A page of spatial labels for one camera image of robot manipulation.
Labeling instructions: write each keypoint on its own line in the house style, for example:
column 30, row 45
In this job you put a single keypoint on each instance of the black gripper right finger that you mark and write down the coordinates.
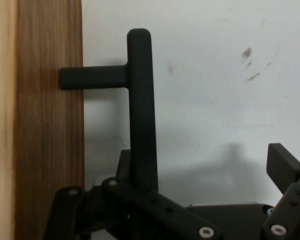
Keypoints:
column 282, row 165

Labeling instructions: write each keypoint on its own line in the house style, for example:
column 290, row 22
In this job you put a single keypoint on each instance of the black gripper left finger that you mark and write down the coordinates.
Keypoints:
column 140, row 207

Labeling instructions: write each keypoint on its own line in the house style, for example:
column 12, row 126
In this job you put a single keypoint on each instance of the brown wooden drawer cabinet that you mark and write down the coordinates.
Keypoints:
column 1, row 120

